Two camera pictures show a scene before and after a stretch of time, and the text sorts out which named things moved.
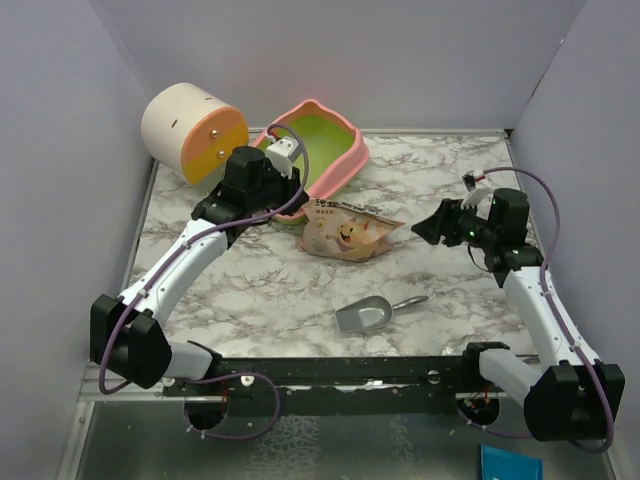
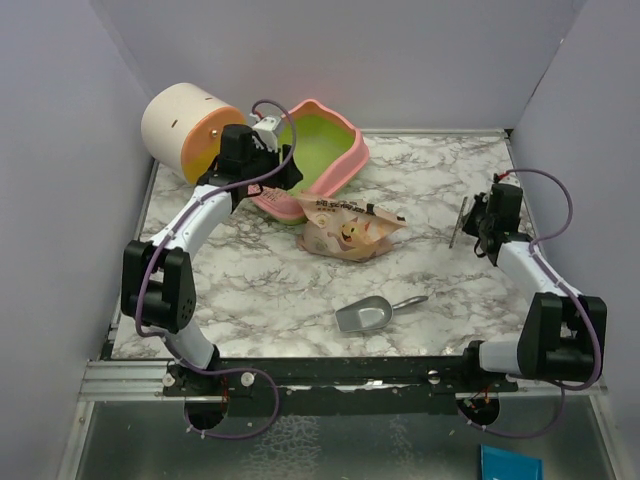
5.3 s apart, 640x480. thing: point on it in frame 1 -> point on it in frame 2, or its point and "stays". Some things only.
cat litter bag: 346,231 stays
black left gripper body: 277,191 -> 265,163
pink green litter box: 332,149 stays
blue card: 498,464 stays
